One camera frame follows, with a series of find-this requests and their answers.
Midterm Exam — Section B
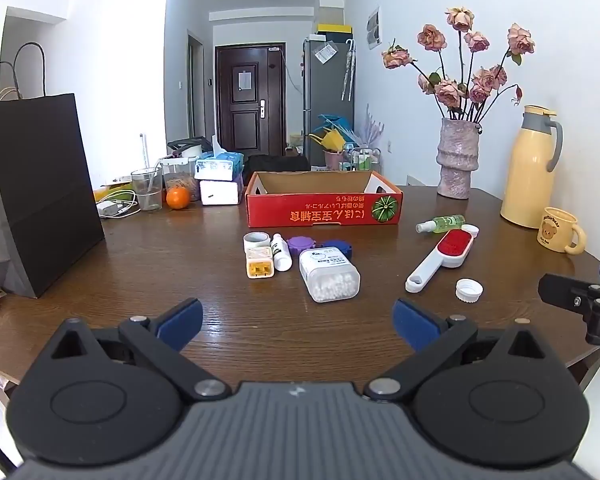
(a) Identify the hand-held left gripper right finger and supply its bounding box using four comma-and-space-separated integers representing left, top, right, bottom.
362, 298, 551, 403

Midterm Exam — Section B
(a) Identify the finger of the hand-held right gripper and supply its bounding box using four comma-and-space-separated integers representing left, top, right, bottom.
538, 273, 600, 346

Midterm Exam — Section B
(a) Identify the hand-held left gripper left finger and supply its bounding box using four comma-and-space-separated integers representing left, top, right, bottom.
50, 297, 233, 403

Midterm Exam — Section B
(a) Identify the white red lint brush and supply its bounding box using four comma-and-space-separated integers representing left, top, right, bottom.
405, 230, 473, 293

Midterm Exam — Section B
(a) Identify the yellow white pill case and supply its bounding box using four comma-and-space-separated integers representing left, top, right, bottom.
246, 246, 275, 279

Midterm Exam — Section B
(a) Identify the cotton swab box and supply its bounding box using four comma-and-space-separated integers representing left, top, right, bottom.
299, 246, 361, 304

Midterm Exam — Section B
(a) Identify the green spray bottle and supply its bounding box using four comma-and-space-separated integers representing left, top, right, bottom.
416, 214, 466, 234

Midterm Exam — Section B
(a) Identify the white tape roll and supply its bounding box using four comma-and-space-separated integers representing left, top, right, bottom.
243, 231, 272, 253

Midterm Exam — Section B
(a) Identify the blue round lid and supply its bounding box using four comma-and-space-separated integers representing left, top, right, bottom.
316, 238, 350, 256

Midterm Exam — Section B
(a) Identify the small white bottle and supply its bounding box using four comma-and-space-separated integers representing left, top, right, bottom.
271, 233, 293, 272

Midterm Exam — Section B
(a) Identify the purple round lid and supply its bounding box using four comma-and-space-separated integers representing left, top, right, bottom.
287, 236, 315, 257

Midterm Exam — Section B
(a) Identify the red cardboard box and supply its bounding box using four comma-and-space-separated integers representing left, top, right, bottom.
245, 170, 403, 228

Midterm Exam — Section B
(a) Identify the yellow bear mug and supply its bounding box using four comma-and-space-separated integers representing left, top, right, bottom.
537, 207, 587, 254

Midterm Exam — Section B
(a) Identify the yellow thermos jug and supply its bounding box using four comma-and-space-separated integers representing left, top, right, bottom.
500, 105, 564, 229

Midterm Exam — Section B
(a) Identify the clear glass cup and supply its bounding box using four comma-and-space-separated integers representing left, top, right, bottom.
130, 167, 164, 212

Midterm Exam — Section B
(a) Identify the white purple tissue pack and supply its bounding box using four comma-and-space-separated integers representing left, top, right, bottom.
200, 175, 244, 206

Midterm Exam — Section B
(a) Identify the clear jar of nuts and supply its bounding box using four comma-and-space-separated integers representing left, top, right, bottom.
160, 156, 201, 202

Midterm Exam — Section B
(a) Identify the yellow plastic packet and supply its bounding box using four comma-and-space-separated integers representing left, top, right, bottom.
92, 186, 136, 203

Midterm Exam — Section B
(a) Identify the blue tissue pack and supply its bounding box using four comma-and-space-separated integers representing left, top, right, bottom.
194, 135, 244, 182

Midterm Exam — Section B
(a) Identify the pink speckled vase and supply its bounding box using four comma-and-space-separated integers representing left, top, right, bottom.
436, 117, 482, 200

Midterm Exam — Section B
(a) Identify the metal rack cart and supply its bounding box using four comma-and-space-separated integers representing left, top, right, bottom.
344, 142, 383, 173

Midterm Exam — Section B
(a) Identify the black and white appliance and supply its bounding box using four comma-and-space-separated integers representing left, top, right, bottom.
167, 136, 215, 159

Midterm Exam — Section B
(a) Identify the black paper bag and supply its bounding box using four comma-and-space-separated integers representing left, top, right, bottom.
0, 42, 106, 299

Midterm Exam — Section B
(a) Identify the yellow watering can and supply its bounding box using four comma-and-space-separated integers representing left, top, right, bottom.
307, 129, 347, 153

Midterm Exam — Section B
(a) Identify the purple feather decoration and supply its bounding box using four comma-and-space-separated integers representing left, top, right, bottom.
352, 104, 385, 148

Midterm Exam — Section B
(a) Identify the dark brown door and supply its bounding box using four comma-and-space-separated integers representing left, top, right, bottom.
215, 42, 287, 158

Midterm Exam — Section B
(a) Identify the bunch of dried pink roses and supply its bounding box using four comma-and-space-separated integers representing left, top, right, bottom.
381, 6, 536, 123

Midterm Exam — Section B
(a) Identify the interior doorway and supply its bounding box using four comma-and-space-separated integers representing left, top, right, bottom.
187, 31, 204, 137

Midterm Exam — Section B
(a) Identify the grey refrigerator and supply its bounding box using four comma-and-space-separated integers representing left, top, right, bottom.
302, 35, 355, 156

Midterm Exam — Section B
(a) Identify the white umbrella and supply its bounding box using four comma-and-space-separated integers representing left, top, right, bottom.
341, 37, 356, 102

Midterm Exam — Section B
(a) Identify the white cable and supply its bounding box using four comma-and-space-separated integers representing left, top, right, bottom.
97, 187, 141, 218

